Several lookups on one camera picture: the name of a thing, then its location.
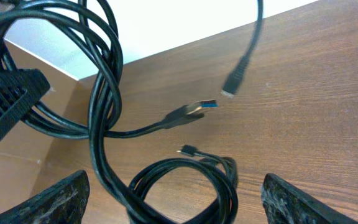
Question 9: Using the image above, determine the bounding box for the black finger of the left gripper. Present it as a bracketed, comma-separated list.
[0, 69, 50, 141]

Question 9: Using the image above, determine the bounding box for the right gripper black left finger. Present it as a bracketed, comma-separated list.
[0, 170, 90, 224]

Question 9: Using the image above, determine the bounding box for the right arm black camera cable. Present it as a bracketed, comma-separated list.
[221, 0, 264, 99]

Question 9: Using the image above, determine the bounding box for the black USB cable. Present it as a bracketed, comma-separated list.
[126, 144, 239, 224]
[0, 0, 219, 224]

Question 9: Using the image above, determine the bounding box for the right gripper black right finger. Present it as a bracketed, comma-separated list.
[261, 173, 356, 224]

